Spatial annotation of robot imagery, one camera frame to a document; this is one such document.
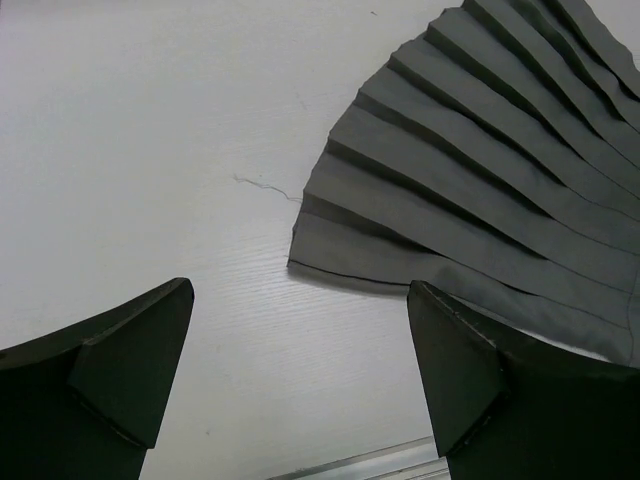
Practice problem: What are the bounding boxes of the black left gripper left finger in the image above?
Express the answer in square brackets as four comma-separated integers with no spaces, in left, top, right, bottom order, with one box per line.
[1,278,194,479]

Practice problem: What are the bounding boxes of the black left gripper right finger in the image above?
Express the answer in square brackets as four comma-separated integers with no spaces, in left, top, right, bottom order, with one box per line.
[407,281,639,479]

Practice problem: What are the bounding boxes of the grey pleated skirt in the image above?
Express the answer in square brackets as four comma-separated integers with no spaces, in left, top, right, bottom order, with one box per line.
[287,1,639,366]

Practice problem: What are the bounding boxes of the aluminium table edge rail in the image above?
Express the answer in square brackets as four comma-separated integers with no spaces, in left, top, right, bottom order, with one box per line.
[276,437,451,480]

